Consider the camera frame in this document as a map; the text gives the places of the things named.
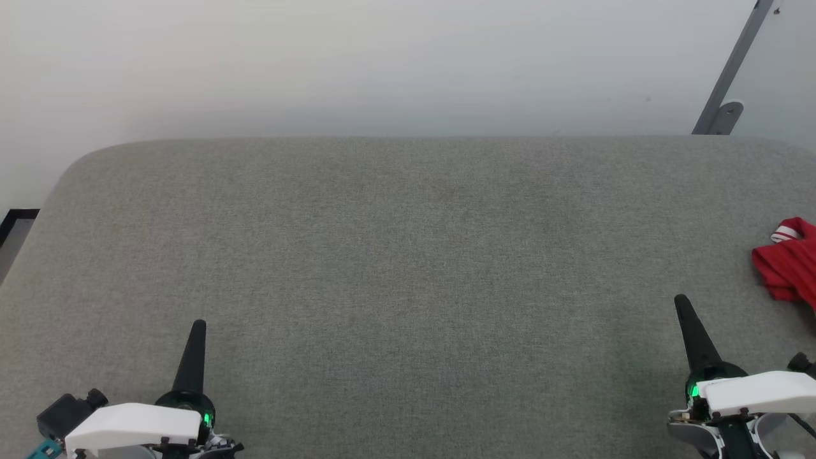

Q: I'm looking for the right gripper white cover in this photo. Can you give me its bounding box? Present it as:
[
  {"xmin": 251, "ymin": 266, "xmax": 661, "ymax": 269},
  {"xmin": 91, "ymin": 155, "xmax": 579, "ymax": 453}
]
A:
[{"xmin": 667, "ymin": 294, "xmax": 816, "ymax": 459}]

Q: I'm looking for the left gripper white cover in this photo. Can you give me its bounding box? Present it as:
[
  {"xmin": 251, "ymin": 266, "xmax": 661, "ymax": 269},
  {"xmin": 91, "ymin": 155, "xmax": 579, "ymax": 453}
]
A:
[{"xmin": 63, "ymin": 319, "xmax": 246, "ymax": 459}]

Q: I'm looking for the left teal cable connector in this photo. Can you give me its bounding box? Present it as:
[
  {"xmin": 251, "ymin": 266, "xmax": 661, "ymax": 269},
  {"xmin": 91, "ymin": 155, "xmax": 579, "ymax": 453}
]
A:
[{"xmin": 26, "ymin": 438, "xmax": 65, "ymax": 459}]

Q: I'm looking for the red and white jersey garment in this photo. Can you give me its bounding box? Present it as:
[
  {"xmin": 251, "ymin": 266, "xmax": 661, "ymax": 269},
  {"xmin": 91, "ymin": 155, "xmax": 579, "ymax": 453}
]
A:
[{"xmin": 751, "ymin": 217, "xmax": 816, "ymax": 312}]

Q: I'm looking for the grey metal wall bracket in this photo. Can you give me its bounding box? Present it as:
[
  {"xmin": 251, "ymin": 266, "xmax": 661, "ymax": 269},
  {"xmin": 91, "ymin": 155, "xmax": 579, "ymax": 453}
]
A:
[{"xmin": 691, "ymin": 0, "xmax": 782, "ymax": 136}]

